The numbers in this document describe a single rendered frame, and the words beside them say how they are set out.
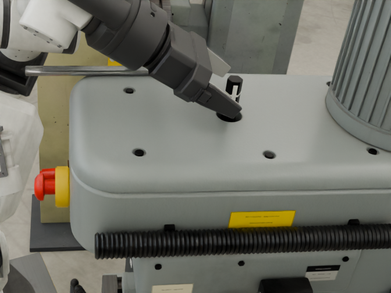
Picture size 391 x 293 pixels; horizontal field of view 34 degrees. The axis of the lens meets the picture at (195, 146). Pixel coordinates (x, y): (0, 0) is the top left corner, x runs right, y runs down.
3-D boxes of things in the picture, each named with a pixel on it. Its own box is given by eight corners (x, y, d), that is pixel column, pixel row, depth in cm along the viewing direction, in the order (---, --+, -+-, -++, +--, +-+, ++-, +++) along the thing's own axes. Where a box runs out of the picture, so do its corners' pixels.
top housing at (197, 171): (70, 268, 86) (71, 175, 76) (68, 148, 106) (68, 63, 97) (394, 254, 96) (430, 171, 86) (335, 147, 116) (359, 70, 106)
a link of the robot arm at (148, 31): (171, 72, 94) (101, 31, 89) (212, 22, 90) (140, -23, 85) (178, 122, 85) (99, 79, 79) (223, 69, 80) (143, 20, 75)
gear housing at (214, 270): (136, 308, 94) (141, 261, 89) (123, 196, 113) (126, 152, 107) (349, 296, 101) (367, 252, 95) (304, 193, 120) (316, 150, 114)
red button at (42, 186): (34, 206, 93) (33, 185, 91) (34, 188, 96) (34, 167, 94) (57, 206, 94) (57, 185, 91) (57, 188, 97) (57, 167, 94)
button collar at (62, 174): (55, 216, 93) (54, 184, 90) (55, 189, 98) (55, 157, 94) (69, 215, 94) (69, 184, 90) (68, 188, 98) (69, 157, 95)
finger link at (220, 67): (234, 64, 93) (199, 43, 90) (220, 81, 94) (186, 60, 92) (232, 59, 94) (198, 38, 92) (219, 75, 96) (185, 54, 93)
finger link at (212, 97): (229, 119, 87) (192, 97, 84) (244, 102, 85) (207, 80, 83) (231, 126, 85) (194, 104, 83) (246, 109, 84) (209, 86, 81)
